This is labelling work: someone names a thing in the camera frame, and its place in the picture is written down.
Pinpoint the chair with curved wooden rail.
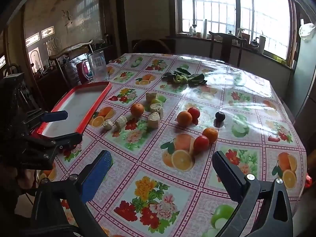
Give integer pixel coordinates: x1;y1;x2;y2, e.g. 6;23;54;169
48;39;94;87

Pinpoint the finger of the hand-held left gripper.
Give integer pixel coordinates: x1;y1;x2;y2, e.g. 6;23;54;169
25;133;83;164
21;109;69;130

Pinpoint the fruit and flower print tablecloth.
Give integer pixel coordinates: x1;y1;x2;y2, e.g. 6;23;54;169
37;53;308;237

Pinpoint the leafy green vegetable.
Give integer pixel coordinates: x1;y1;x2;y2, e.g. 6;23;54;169
162;65;207;87

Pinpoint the grey refrigerator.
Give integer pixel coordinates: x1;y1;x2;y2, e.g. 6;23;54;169
286;22;316;119

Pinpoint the white plastic bag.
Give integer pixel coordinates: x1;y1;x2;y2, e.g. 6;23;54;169
299;19;316;41

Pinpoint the red rimmed white tray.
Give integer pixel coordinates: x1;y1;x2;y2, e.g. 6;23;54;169
37;81;112;151

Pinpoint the white canister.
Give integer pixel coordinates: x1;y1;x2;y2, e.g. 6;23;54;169
258;35;266;54

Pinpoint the orange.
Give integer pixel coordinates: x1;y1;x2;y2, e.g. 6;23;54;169
177;111;193;126
130;103;145;117
203;127;219;144

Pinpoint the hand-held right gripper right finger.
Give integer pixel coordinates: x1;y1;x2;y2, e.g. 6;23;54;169
212;150;295;237

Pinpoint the silver quilted chair cushion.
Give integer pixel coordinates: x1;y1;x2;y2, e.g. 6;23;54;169
65;58;81;84

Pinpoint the red tomato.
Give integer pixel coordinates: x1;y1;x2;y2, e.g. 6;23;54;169
188;107;200;125
193;135;210;153

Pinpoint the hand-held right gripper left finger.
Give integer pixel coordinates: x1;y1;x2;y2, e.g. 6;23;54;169
31;150;113;237

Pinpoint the dark round-back chair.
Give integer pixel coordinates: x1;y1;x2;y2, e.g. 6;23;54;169
131;39;173;54

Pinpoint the dark wooden chair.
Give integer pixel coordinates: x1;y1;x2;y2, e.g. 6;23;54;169
209;31;247;66

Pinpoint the clear glass mug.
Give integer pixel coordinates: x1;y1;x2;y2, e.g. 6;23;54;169
83;51;107;81

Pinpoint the barred window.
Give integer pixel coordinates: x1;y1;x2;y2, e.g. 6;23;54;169
176;0;297;62

